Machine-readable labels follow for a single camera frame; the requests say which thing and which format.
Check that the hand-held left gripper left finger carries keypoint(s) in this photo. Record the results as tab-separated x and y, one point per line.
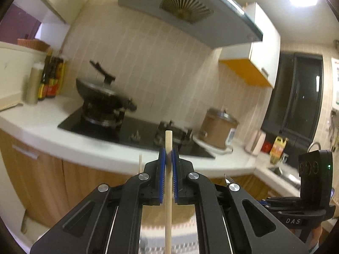
163	169

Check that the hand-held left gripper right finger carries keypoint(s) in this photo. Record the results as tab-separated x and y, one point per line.
174	169

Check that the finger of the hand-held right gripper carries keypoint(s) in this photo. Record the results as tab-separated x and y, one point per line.
283	200

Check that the wooden chopstick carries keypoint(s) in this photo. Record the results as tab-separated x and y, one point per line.
168	217
139	164

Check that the silver metal utensil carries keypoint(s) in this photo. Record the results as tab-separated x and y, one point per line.
228	180

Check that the person's right forearm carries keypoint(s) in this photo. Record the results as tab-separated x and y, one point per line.
316	236

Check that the steel sink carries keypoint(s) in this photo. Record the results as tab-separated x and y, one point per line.
286	176

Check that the black burner grate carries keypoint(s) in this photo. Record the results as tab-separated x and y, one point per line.
182	137
102	119

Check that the metal faucet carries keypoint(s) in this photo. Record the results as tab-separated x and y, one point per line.
313	145

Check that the red packet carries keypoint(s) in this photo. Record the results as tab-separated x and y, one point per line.
267	146

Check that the brown rice cooker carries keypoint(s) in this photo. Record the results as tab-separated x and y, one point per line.
215	129

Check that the white kettle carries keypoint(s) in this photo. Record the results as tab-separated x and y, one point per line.
254	143

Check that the patterned cloth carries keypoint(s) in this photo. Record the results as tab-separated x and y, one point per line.
153	238

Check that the dark window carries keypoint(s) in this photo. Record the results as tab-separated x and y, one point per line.
291	98

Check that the black wok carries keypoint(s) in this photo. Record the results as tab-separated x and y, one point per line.
106	102

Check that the black glass gas stove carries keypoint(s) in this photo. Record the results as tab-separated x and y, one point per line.
76	125

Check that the white water heater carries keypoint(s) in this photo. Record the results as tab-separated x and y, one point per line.
335	84

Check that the black wok lid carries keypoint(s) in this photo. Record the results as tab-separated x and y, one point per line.
104	78

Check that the wooden base cabinet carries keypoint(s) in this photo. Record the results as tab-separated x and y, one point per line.
39	185

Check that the red label sauce bottle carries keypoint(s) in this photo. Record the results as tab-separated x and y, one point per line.
52	84

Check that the yellow label sauce bottle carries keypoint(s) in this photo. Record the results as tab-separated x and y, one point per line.
61	71

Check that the dark soy sauce bottle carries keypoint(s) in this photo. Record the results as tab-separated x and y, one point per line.
42	84

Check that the beige bottle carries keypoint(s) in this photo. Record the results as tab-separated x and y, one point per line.
34	84

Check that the grey range hood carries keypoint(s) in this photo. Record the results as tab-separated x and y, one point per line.
148	2

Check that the white appliance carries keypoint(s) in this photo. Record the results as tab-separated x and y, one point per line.
13	76

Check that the wicker basket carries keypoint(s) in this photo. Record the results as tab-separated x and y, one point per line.
33	45

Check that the white orange wall cabinet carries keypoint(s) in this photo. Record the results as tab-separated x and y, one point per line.
264	39

